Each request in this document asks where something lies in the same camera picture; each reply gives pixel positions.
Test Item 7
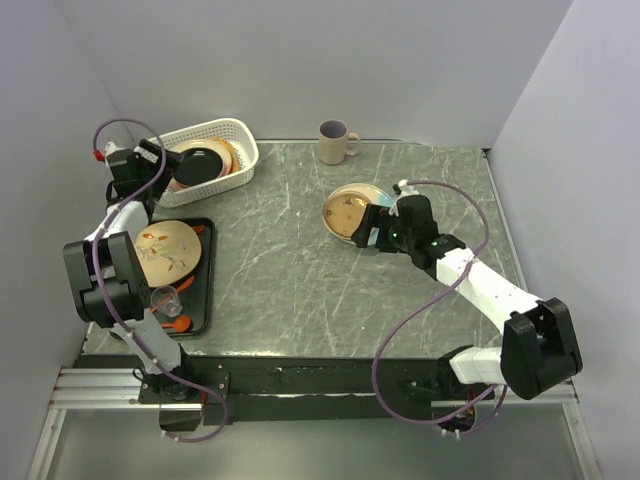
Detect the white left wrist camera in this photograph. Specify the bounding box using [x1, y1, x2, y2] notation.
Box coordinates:
[93, 141, 131, 166]

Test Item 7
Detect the clear glass cup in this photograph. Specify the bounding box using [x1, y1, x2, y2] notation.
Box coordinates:
[151, 285, 182, 318]

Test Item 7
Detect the beige ceramic mug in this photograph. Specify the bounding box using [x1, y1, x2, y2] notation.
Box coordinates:
[318, 119, 362, 166]

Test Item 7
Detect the orange plastic spoon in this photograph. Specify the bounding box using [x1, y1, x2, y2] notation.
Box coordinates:
[161, 315, 192, 333]

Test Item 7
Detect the large cream and blue plate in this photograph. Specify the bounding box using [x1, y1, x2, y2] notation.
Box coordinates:
[335, 183, 394, 234]

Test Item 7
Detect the white perforated plastic bin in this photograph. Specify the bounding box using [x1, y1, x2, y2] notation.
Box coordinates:
[159, 118, 259, 208]

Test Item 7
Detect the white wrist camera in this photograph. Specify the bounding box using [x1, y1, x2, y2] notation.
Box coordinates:
[93, 141, 131, 166]
[392, 180, 419, 200]

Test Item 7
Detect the black rectangular tray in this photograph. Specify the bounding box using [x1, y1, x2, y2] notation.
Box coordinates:
[152, 217, 217, 338]

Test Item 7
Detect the tan wooden printed plate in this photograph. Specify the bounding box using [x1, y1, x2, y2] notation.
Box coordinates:
[323, 187, 351, 242]

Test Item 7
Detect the cream and pink plate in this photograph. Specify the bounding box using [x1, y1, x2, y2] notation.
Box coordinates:
[172, 149, 237, 191]

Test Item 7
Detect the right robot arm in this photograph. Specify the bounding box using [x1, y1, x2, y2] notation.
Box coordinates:
[351, 194, 583, 400]

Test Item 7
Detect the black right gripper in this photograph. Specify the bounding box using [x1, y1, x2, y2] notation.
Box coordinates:
[352, 203, 416, 254]

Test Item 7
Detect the beige bird pattern plate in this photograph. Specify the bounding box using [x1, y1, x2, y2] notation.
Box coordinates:
[134, 220, 202, 288]

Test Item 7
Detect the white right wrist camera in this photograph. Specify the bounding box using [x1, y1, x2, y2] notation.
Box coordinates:
[392, 180, 419, 200]

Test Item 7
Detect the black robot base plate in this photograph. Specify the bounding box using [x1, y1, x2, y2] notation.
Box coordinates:
[133, 357, 496, 432]

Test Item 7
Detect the aluminium rail frame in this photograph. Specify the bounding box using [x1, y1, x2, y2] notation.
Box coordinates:
[28, 355, 602, 479]

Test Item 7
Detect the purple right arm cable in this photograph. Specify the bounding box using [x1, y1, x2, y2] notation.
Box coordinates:
[372, 180, 506, 438]

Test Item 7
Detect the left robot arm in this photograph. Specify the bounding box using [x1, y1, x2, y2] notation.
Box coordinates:
[63, 140, 199, 402]

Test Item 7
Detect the woven bamboo square tray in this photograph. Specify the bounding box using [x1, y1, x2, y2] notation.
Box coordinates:
[215, 138, 241, 174]

